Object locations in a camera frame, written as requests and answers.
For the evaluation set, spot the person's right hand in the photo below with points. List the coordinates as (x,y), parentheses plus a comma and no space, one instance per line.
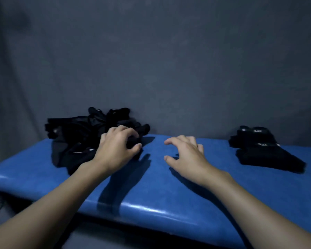
(190,160)

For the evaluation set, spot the blue padded bench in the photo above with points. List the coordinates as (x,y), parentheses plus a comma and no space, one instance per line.
(171,194)

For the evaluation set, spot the person's left hand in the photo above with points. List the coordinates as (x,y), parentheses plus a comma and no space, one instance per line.
(114,152)

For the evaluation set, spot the pile of black gloves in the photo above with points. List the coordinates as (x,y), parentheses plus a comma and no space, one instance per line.
(72,137)

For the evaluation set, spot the person's left forearm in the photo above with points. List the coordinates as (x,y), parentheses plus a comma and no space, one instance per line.
(46,207)

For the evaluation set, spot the person's right forearm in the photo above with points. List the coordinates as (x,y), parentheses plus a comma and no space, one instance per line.
(261,215)

